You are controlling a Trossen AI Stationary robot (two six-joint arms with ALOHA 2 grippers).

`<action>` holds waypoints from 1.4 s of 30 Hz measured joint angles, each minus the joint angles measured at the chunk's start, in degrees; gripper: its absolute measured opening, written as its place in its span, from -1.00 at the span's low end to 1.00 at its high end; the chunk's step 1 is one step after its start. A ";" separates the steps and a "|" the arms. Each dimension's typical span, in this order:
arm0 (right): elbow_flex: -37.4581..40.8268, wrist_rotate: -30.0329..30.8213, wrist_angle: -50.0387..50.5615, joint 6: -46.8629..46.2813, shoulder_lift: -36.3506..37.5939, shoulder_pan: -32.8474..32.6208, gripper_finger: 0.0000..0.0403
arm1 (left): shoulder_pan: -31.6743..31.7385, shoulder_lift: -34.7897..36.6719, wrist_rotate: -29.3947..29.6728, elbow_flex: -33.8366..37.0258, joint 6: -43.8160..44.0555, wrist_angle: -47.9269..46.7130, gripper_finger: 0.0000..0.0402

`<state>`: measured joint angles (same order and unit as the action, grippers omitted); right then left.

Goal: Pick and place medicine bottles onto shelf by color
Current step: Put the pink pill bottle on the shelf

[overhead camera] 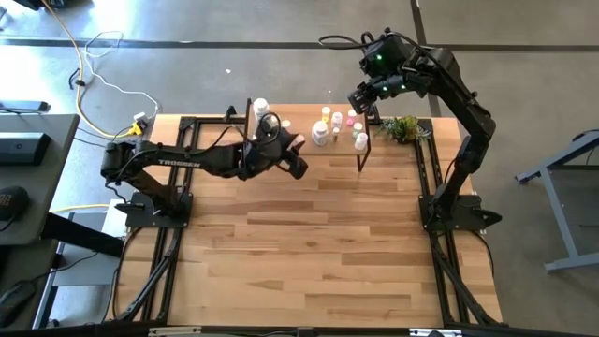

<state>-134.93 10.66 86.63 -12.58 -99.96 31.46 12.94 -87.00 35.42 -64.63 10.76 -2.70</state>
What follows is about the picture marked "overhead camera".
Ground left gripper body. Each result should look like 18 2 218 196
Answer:
242 130 310 182

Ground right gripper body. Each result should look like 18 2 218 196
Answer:
348 77 403 114

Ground large white labelled bottle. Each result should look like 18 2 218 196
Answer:
252 97 270 121
311 120 330 147

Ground wooden shelf black metal legs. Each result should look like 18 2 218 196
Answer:
241 96 373 173

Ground small green potted plant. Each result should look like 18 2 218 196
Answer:
377 114 432 145

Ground white box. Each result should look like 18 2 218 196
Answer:
101 198 133 238

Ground black desk foot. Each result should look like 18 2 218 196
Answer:
40 212 126 258

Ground grey desk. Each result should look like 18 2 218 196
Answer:
0 113 80 247

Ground black rectangular device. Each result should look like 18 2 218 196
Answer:
0 131 52 167

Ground black flat panel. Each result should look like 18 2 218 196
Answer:
0 98 51 113

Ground black computer mouse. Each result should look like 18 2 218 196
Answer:
0 280 38 329

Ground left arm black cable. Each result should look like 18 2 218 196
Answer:
199 110 283 156

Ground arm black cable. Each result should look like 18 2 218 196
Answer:
317 30 389 51
199 110 283 156

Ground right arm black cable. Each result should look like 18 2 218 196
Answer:
317 30 389 51

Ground white cable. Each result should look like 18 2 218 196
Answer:
85 28 161 121

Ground yellow cable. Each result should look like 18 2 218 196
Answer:
39 0 141 140
50 203 111 215

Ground silver bracket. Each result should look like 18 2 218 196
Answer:
409 328 463 337
148 326 202 337

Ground grey metal table frame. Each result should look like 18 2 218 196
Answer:
514 126 599 272

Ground short black floor cable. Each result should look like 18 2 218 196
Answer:
68 67 95 91

